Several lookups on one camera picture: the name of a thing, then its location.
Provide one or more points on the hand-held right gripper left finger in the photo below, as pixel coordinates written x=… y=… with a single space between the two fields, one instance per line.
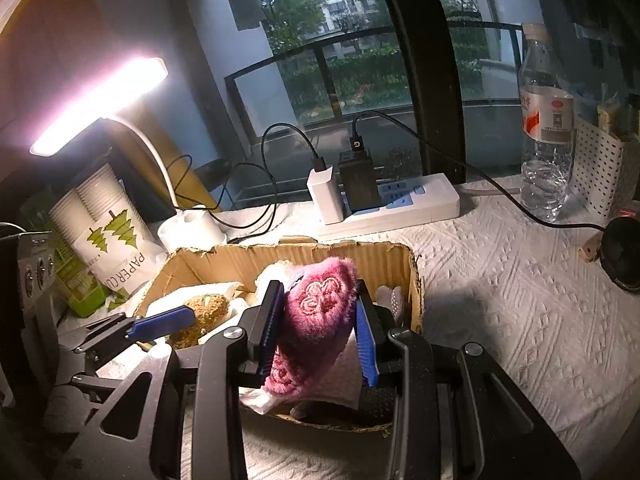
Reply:
x=270 y=325

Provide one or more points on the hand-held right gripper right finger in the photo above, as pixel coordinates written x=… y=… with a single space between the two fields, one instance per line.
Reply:
x=367 y=350

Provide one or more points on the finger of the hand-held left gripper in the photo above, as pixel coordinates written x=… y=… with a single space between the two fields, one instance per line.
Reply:
x=160 y=322

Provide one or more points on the pink knitted glove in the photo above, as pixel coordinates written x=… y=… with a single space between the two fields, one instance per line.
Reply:
x=315 y=315

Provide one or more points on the cardboard box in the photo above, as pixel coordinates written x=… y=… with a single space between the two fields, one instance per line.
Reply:
x=350 y=260

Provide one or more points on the paper cup sleeve pack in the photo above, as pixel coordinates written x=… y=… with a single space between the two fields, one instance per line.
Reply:
x=115 y=245

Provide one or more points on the white embossed table cover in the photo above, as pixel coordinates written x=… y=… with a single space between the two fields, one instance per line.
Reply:
x=500 y=310

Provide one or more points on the white charger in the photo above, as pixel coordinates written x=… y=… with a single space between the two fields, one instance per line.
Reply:
x=325 y=195

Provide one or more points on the white power strip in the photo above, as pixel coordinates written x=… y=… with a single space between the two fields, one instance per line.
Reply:
x=400 y=205

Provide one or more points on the yellow curtain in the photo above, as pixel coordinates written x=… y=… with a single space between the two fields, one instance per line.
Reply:
x=192 y=175

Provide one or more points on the black charger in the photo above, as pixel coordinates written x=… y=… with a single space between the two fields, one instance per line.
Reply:
x=357 y=180

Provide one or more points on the white desk lamp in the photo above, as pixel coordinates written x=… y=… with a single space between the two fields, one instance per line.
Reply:
x=100 y=105

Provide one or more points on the small wooden block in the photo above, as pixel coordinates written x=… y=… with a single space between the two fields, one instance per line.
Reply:
x=590 y=252

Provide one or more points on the black balcony railing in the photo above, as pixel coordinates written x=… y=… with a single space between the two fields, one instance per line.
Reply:
x=322 y=75

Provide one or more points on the clear water bottle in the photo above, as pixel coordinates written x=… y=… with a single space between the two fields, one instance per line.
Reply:
x=545 y=160

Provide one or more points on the black round device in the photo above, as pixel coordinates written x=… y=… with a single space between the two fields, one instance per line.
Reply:
x=620 y=255

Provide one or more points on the white perforated container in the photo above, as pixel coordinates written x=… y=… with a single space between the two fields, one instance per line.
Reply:
x=600 y=170

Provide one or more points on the pale yellow packet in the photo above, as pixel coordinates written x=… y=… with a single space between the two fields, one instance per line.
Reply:
x=609 y=117

